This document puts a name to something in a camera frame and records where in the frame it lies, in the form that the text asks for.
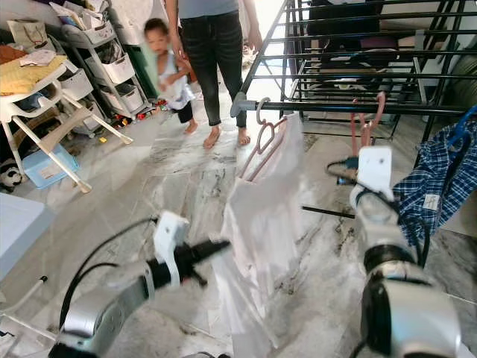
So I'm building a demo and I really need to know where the dusky pink plastic hanger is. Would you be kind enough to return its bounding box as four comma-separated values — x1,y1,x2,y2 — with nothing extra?
238,97,288,183

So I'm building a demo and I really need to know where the blue plastic hanger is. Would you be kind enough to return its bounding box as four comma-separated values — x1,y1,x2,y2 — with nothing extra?
446,104,477,151

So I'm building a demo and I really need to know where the pale pink shirt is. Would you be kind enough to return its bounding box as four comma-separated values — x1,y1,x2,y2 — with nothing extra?
212,112,306,357

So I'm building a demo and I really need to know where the black metal drying rack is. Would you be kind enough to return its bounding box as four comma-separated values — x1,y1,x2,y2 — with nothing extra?
231,0,477,221

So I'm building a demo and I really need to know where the blue plaid shirt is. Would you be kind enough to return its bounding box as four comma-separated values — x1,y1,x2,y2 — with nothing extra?
391,123,477,247

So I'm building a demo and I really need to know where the black and white plush toy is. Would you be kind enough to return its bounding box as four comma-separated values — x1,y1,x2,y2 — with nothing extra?
0,164,23,192

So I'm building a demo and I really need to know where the light blue folding table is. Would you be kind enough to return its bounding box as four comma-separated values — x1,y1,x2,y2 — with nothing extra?
0,192,54,358

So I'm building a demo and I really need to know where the white baby high chair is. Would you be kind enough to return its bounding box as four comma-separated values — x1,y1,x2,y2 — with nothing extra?
0,56,135,195

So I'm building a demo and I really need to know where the yellow folded blanket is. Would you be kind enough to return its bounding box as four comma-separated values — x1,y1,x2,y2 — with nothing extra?
0,56,68,96

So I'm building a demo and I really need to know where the orange cloth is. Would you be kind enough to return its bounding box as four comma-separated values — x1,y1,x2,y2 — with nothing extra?
0,45,27,66

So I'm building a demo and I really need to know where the small child in white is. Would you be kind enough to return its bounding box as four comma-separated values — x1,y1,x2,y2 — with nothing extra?
143,19,198,136

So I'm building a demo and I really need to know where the adult in dark trousers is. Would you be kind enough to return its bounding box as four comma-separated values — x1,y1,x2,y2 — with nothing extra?
164,0,263,150

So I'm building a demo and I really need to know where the small pale folded cloth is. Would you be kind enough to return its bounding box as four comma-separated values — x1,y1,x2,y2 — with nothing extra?
21,50,54,68

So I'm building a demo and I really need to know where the green plastic bin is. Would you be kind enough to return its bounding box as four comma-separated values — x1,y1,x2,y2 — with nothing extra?
125,30,161,98

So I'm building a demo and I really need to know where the white plastic drawer unit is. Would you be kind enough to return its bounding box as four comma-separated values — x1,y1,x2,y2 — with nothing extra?
63,7,146,120

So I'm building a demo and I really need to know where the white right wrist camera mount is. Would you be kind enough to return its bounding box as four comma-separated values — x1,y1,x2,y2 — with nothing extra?
356,145,394,198

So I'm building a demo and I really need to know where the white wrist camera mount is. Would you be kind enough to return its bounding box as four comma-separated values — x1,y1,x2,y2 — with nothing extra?
154,210,191,288
356,145,394,198

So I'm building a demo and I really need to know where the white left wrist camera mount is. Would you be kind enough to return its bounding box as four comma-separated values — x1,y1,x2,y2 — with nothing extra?
154,210,191,288

